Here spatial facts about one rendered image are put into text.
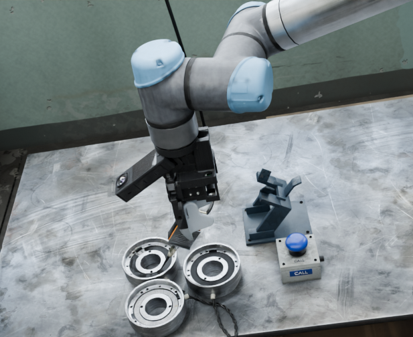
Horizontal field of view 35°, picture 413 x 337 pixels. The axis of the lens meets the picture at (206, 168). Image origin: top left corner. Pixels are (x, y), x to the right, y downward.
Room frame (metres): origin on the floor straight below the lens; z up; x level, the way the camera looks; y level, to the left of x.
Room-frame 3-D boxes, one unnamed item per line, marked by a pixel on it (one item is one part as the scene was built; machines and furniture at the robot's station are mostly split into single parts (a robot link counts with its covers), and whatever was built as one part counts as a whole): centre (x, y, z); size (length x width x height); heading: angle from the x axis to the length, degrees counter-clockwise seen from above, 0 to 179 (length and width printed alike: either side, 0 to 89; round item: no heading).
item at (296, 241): (0.79, -0.13, 0.85); 0.04 x 0.04 x 0.05
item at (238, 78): (0.79, -0.06, 1.23); 0.11 x 0.11 x 0.08; 67
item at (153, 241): (0.85, 0.14, 0.82); 0.10 x 0.10 x 0.04
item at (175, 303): (0.74, 0.14, 0.82); 0.08 x 0.08 x 0.02
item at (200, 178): (0.81, 0.03, 1.07); 0.09 x 0.08 x 0.12; 85
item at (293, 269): (0.79, -0.13, 0.82); 0.08 x 0.07 x 0.05; 84
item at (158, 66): (0.81, 0.03, 1.23); 0.09 x 0.08 x 0.11; 67
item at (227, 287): (0.80, 0.03, 0.82); 0.10 x 0.10 x 0.04
